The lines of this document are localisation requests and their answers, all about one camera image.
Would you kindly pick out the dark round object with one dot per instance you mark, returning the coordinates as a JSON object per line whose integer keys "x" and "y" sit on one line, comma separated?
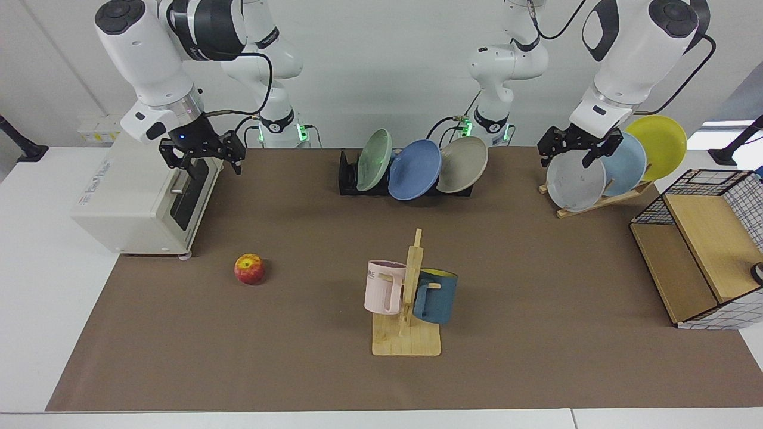
{"x": 758, "y": 274}

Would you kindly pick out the black clamp stand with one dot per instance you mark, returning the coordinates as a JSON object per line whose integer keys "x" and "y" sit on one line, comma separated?
{"x": 730, "y": 154}
{"x": 27, "y": 152}

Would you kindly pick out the wooden plate rack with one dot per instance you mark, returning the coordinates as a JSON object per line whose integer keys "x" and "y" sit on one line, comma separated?
{"x": 596, "y": 204}

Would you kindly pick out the wooden cup stand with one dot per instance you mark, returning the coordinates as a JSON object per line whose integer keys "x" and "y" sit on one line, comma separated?
{"x": 406, "y": 342}

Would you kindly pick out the light blue plate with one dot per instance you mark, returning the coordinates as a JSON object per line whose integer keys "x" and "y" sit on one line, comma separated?
{"x": 626, "y": 167}

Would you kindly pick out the red yellow apple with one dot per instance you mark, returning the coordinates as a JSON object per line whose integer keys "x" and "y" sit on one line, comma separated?
{"x": 249, "y": 269}

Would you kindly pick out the brown table cloth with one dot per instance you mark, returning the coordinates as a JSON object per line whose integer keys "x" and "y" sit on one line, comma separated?
{"x": 298, "y": 345}

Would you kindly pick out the beige plate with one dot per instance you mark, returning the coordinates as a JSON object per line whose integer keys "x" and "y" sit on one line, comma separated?
{"x": 464, "y": 164}

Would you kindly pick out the yellow plate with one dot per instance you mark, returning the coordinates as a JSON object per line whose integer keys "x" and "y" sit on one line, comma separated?
{"x": 658, "y": 146}

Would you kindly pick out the pale green plate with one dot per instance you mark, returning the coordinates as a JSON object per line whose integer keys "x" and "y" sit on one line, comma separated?
{"x": 374, "y": 159}

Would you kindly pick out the white wall outlet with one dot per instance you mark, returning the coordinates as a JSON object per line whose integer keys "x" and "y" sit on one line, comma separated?
{"x": 98, "y": 128}

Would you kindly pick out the dark blue cup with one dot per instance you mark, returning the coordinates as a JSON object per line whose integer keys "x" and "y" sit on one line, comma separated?
{"x": 438, "y": 301}

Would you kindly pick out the pink cup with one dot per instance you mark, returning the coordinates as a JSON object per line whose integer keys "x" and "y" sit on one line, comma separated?
{"x": 378, "y": 292}

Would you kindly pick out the pale toaster oven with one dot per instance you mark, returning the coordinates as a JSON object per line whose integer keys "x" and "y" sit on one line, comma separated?
{"x": 128, "y": 202}

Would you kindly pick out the grey white plate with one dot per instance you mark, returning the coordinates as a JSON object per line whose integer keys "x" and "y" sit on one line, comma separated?
{"x": 573, "y": 185}

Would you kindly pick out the black dish rack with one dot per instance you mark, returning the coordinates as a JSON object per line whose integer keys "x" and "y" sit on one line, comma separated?
{"x": 347, "y": 179}

